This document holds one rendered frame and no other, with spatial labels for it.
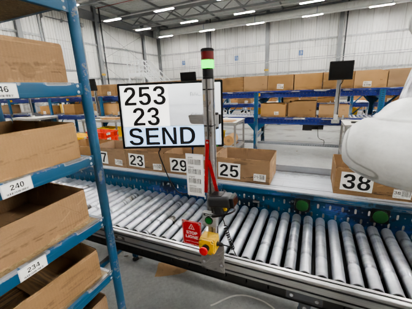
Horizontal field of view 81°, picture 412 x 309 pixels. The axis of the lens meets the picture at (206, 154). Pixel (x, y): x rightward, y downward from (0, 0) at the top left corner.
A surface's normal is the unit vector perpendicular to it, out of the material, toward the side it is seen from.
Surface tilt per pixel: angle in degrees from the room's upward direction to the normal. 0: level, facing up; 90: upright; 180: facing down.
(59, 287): 91
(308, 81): 90
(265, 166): 90
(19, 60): 91
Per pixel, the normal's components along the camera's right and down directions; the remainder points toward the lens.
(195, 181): -0.40, 0.26
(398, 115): -0.48, -0.70
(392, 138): -0.62, -0.38
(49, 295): 0.89, 0.10
